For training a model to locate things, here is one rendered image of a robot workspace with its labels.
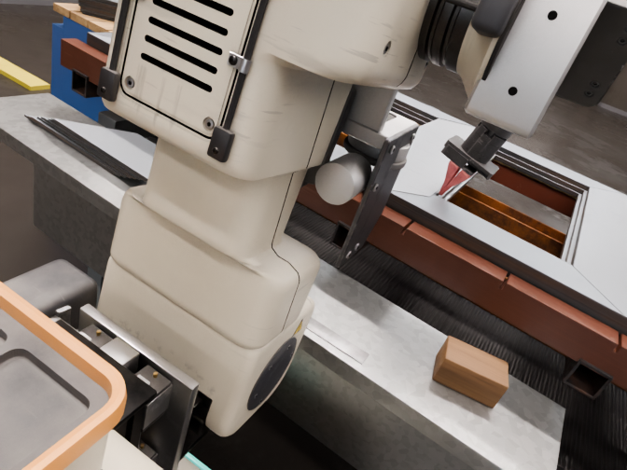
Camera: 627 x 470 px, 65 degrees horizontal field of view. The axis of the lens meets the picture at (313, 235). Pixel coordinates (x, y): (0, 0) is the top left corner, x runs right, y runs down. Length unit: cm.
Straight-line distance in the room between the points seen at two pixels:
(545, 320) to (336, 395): 43
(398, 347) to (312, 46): 59
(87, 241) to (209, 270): 89
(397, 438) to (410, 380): 26
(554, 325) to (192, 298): 56
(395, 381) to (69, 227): 97
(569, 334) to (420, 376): 24
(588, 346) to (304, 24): 67
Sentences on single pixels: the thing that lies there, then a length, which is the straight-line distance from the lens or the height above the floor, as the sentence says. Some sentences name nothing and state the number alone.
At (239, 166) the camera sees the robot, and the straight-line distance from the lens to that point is 37.
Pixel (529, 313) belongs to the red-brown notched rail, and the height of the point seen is 80.
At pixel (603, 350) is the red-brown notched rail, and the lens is 87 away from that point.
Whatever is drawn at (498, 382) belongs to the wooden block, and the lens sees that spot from 80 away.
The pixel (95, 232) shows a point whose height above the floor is 42.
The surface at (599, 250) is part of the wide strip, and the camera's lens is 109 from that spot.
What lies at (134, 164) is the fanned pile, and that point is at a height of 72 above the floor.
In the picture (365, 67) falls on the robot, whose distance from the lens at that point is 33.
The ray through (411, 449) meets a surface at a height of 44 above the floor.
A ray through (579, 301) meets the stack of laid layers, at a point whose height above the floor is 84.
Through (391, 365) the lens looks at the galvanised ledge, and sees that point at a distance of 79.
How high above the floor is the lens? 119
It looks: 30 degrees down
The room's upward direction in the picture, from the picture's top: 19 degrees clockwise
